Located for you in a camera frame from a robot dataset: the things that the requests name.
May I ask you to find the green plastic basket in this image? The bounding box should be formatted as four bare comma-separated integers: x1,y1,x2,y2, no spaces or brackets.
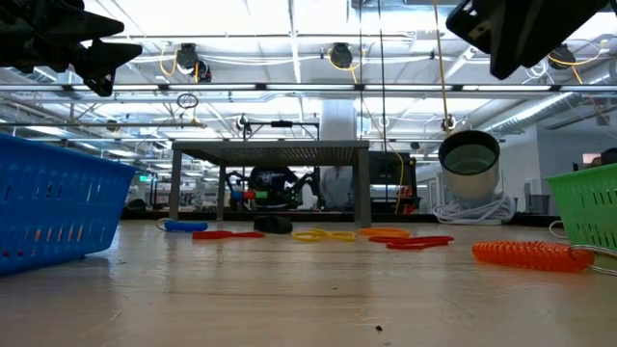
544,162,617,256

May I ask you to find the black camera rig frame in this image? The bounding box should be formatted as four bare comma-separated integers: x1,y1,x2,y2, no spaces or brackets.
243,119,320,142

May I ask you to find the black binder clip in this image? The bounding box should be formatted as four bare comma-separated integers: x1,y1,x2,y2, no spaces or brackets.
254,215,294,235

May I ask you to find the black aluminium table frame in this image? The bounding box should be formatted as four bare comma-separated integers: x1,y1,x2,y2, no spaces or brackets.
118,210,565,224

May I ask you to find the blue plastic basket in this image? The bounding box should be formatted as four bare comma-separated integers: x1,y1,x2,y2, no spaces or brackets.
0,133,139,277

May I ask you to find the black ceiling cable reel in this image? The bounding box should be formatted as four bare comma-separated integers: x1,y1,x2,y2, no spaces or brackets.
329,41,355,70
548,43,577,71
174,41,213,84

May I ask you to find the person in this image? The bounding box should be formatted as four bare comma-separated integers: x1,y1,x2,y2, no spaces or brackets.
585,147,617,170
248,166,303,211
320,166,356,212

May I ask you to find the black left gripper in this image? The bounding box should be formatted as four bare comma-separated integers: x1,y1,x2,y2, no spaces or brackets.
0,0,144,97

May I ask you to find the yellow hanging cable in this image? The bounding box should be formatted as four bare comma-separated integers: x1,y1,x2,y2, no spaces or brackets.
431,0,452,137

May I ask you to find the white coiled cable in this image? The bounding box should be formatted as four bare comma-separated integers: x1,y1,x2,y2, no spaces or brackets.
432,195,517,226

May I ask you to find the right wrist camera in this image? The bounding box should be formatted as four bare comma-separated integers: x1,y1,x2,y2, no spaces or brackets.
445,0,497,55

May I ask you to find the silver ventilation duct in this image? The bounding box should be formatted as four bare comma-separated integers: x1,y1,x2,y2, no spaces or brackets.
484,90,617,136

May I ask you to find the grey perforated metal shelf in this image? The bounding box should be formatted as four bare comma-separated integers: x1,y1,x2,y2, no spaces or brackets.
168,139,372,227

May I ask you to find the red rubber band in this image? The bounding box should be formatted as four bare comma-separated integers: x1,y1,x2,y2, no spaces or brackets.
368,234,455,251
192,229,265,241

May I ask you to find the blue coil keychain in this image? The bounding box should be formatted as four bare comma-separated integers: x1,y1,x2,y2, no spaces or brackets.
156,218,209,234

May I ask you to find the grey waste bin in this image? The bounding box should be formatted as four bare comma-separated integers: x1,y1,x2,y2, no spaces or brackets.
528,194,549,216

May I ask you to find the long overhead light bar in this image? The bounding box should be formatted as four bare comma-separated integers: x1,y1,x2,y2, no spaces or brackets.
0,82,617,93

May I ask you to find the orange rubber band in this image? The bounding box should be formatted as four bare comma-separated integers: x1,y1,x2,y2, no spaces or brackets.
359,227,411,238

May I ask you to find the yellow rubber band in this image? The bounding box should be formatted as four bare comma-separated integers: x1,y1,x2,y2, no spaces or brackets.
292,227,358,243

